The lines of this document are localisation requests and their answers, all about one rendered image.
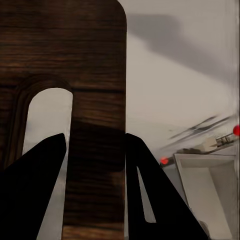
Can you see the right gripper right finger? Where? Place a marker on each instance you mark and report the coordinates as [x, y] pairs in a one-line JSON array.
[[174, 220]]

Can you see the drop in sink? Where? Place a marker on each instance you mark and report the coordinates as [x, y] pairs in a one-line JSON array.
[[211, 185]]

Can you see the cutting board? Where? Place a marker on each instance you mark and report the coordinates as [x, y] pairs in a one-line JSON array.
[[80, 46]]

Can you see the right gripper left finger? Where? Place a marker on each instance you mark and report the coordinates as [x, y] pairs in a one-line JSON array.
[[26, 187]]

